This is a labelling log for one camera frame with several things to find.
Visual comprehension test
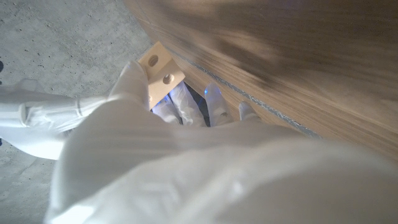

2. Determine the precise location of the small wooden block with holes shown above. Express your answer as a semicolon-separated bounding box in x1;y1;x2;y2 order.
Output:
137;40;187;110

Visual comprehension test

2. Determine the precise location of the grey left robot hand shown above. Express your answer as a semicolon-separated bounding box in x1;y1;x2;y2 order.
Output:
44;60;398;224

